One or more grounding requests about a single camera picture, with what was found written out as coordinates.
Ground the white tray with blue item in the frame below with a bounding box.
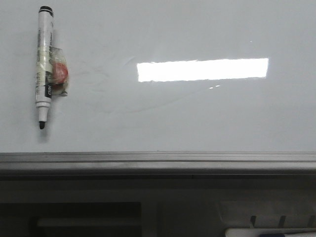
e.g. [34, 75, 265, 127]
[224, 228, 316, 237]

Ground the white black whiteboard marker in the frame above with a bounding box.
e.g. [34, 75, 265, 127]
[35, 6, 53, 129]

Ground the white whiteboard with aluminium frame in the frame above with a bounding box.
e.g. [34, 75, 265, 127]
[0, 0, 316, 176]

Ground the red magnet taped to marker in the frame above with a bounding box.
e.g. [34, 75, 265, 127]
[50, 47, 69, 96]

